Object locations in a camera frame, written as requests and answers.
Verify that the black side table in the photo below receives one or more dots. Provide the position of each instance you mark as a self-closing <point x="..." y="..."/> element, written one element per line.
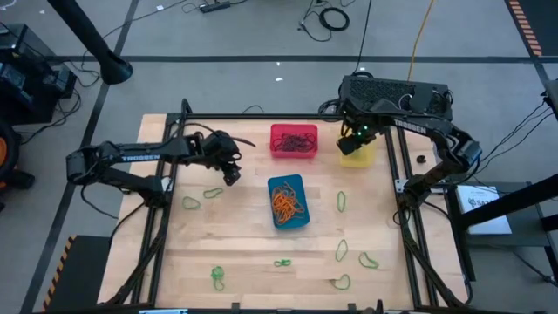
<point x="523" y="237"/>

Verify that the black equipment cart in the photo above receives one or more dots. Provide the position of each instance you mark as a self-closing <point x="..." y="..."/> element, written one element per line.
<point x="26" y="87"/>

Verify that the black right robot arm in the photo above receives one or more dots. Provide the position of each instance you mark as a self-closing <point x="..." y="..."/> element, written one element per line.
<point x="436" y="131"/>

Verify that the black hazard striped mat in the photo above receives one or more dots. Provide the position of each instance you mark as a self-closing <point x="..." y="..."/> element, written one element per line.
<point x="545" y="22"/>
<point x="83" y="275"/>

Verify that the black orange wheeled device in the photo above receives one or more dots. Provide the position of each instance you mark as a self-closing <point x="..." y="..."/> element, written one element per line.
<point x="6" y="152"/>

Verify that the black floor stand post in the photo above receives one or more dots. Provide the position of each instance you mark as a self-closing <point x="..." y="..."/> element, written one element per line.
<point x="88" y="32"/>

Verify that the yellow plastic basket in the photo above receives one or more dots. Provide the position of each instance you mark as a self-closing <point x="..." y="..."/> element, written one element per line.
<point x="362" y="160"/>

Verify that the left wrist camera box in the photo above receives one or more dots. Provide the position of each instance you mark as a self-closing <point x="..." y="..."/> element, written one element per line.
<point x="223" y="140"/>

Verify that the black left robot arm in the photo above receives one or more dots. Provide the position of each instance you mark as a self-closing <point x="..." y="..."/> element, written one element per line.
<point x="174" y="150"/>

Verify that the black perforated computer case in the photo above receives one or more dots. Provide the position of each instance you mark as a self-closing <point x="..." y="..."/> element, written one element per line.
<point x="370" y="87"/>

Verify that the white paper sheet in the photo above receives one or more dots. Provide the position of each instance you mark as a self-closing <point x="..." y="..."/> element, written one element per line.
<point x="488" y="218"/>

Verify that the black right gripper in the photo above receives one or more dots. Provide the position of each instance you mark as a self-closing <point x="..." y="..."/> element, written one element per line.
<point x="357" y="138"/>

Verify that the red plastic basket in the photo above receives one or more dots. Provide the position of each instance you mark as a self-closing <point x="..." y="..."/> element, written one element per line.
<point x="294" y="127"/>

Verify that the black power strip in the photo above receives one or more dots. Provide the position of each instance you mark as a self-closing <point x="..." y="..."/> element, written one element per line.
<point x="214" y="6"/>

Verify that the small black knob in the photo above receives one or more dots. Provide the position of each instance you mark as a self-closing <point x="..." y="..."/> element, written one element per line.
<point x="421" y="159"/>

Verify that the black metal beam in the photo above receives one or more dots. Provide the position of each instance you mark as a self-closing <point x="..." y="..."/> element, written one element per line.
<point x="514" y="200"/>

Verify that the blue plastic basket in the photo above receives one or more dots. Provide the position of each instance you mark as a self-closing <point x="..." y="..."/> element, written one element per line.
<point x="297" y="179"/>

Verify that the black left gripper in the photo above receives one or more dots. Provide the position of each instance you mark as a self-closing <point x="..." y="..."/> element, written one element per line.
<point x="222" y="152"/>

